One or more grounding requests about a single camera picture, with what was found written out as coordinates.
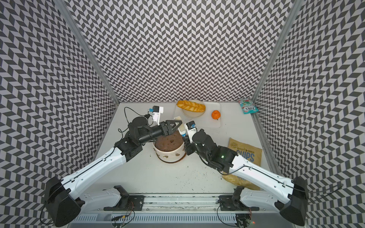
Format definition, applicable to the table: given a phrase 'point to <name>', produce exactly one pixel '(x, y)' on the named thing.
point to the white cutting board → (211, 118)
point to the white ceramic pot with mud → (170, 148)
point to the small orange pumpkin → (216, 114)
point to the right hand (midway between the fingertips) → (185, 140)
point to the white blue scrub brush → (181, 129)
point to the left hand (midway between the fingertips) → (180, 125)
